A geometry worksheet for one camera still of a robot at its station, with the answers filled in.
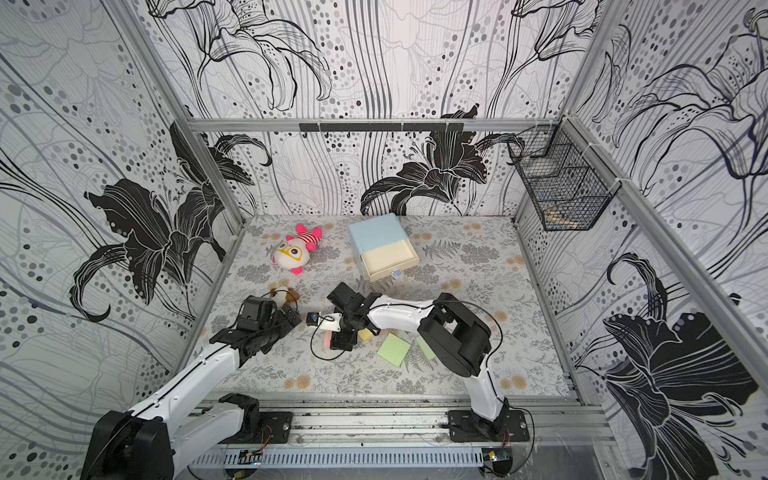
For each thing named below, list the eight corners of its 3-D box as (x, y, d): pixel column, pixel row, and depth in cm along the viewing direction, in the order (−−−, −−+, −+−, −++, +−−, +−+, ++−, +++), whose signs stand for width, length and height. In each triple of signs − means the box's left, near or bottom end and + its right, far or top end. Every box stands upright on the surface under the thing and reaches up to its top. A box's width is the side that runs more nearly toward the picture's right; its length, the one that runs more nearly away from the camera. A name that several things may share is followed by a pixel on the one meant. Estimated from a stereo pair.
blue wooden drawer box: (371, 300, 98) (367, 272, 85) (353, 256, 110) (347, 225, 97) (416, 284, 102) (419, 255, 89) (394, 243, 114) (393, 212, 101)
